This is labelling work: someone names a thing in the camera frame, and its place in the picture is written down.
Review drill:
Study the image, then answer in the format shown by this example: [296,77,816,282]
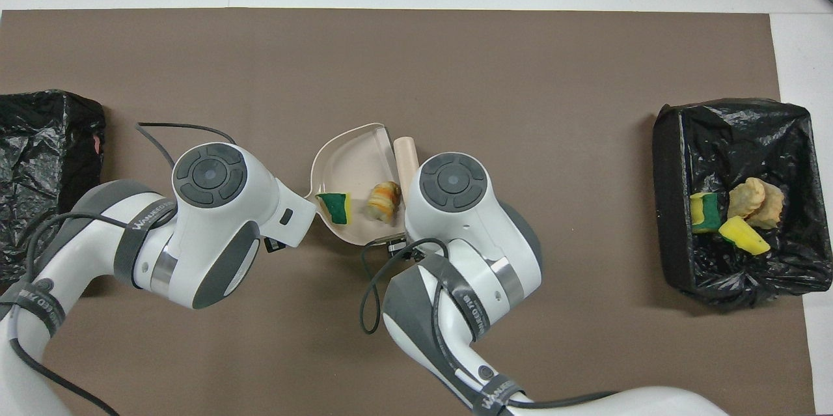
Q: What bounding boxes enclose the orange striped croissant piece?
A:
[366,180,402,221]

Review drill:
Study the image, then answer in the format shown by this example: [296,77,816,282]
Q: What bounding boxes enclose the small green yellow sponge wedge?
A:
[315,191,353,227]

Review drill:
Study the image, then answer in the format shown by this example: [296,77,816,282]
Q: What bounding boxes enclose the beige hand brush black bristles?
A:
[392,136,421,203]

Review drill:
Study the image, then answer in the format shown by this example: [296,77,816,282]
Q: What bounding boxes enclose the beige plastic dustpan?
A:
[308,122,408,247]

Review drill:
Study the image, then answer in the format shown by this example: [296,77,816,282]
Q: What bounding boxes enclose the notched yellow green-backed sponge piece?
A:
[718,215,772,256]

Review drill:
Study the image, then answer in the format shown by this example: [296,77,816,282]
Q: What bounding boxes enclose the pale beige foam chunk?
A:
[729,176,769,220]
[755,183,786,230]

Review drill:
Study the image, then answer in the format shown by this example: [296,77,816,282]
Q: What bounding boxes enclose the black bag lined bin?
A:
[653,98,833,309]
[0,89,107,286]

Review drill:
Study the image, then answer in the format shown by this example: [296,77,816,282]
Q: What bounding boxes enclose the brown paper table mat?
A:
[0,8,816,416]

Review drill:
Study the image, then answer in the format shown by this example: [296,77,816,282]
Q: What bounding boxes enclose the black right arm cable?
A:
[360,237,619,407]

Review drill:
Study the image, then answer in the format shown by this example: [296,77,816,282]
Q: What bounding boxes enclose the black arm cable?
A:
[0,122,235,416]
[360,237,619,407]

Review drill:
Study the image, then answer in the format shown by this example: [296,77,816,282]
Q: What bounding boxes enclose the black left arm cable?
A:
[0,122,235,416]

